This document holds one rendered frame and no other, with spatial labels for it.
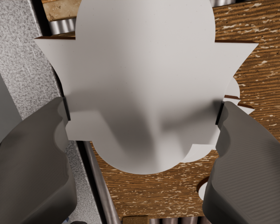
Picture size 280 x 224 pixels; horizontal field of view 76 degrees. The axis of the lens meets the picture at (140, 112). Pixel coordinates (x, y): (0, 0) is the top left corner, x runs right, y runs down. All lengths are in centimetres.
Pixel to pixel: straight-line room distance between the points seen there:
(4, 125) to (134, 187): 156
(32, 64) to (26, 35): 4
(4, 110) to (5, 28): 146
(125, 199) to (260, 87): 32
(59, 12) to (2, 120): 163
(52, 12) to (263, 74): 26
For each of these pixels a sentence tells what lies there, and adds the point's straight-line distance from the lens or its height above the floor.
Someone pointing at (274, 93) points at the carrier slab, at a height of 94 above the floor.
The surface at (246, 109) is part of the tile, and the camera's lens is 25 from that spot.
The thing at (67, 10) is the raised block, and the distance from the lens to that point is 22.
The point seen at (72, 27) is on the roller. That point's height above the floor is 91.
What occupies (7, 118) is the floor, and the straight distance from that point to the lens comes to 177.
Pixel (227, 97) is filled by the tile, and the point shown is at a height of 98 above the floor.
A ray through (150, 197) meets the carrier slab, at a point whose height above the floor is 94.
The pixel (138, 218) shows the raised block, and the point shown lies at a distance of 47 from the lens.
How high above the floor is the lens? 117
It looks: 59 degrees down
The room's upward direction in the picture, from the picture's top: 176 degrees counter-clockwise
